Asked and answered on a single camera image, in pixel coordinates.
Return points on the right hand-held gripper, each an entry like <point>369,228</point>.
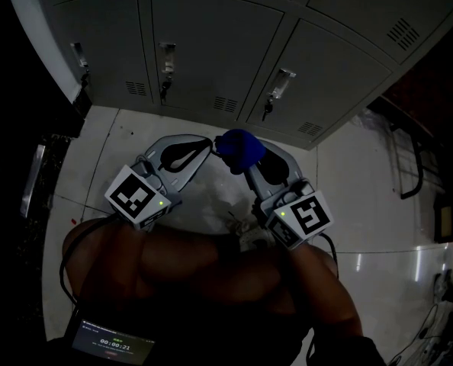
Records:
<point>306,214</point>

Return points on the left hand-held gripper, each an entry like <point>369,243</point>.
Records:
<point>135,196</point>

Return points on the blue cloth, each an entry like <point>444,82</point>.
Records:
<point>241,147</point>

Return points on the grey metal locker door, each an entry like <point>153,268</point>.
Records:
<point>325,78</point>

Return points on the person's right forearm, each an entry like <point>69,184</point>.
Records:
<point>325,292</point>

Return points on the person's left forearm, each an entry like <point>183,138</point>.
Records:
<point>123,257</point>

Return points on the grey metal lockers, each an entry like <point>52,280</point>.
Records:
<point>211,40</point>

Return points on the white sneaker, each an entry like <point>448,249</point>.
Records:
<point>249,238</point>

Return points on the locker key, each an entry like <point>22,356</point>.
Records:
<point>164,88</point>
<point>267,108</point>
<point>84,79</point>

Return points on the person's right leg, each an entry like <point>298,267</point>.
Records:
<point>241,280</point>

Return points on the silver metal bar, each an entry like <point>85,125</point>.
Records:
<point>32,181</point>

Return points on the black box with yellow panels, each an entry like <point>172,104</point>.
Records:
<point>445,219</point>

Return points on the black phone with lit screen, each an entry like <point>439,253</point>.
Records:
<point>112,347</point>

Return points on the black metal tube frame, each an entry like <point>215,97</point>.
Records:
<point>422,170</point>

